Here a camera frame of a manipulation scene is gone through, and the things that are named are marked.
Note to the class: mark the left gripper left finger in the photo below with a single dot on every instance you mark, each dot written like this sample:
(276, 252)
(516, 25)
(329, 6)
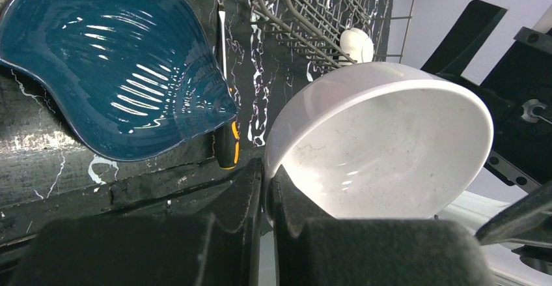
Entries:
(218, 245)

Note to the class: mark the yellow black screwdriver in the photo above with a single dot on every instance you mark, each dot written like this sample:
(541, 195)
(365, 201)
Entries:
(226, 138)

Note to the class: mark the grey wire dish rack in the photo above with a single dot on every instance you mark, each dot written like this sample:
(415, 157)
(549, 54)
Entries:
(312, 28)

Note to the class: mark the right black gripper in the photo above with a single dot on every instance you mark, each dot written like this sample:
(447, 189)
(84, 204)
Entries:
(517, 93)

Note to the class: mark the blue shell shaped plate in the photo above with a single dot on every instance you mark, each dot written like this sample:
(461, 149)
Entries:
(133, 78)

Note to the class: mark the small patterned flower dish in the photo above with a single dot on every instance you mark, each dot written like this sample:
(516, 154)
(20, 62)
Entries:
(357, 45)

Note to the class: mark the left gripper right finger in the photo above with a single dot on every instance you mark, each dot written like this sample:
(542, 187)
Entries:
(314, 248)

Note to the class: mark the white bowl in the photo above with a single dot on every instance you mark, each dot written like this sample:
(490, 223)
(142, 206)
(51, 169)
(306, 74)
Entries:
(380, 140)

